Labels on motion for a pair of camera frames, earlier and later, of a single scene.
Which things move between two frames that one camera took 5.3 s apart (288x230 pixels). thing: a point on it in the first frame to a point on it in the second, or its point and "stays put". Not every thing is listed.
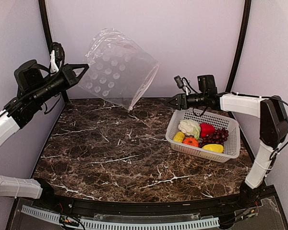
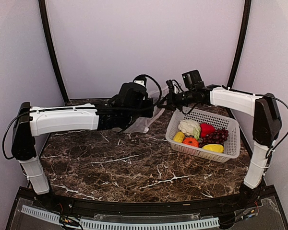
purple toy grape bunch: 219,136 stays put
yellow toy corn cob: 178,136 stays put
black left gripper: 70,76 to 149,112
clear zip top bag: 118,68 to 141,125
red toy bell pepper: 206,129 stays put
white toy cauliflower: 190,127 stays put
